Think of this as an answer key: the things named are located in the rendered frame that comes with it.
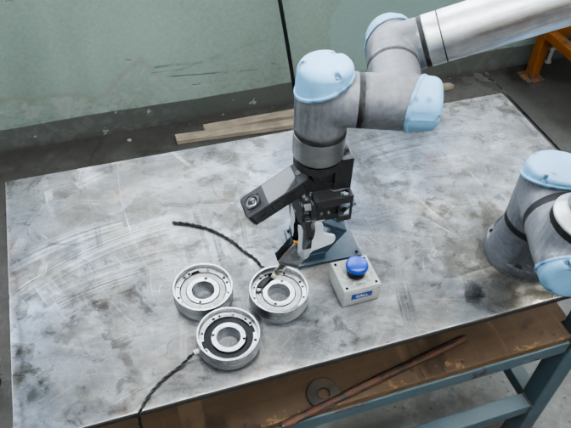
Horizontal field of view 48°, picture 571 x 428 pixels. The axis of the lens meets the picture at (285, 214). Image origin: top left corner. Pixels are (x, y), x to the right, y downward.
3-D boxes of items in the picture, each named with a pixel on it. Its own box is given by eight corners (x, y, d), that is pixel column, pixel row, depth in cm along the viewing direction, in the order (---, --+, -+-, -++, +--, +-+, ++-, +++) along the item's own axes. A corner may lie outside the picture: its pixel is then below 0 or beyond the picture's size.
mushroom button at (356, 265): (347, 290, 114) (351, 273, 110) (340, 273, 116) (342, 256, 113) (369, 285, 115) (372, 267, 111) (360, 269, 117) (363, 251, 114)
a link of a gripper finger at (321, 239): (336, 264, 105) (339, 222, 99) (302, 271, 104) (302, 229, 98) (330, 251, 108) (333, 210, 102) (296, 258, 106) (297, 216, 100)
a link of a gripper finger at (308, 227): (314, 254, 100) (316, 211, 94) (305, 256, 100) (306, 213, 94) (305, 234, 104) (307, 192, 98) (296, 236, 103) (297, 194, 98)
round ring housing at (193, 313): (166, 287, 116) (164, 273, 113) (221, 270, 119) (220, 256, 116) (184, 332, 109) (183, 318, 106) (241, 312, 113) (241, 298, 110)
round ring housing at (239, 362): (246, 312, 113) (246, 299, 110) (269, 361, 106) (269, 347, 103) (189, 332, 109) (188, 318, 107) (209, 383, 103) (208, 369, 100)
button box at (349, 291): (342, 308, 114) (345, 291, 110) (328, 278, 119) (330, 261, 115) (383, 297, 116) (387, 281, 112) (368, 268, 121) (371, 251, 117)
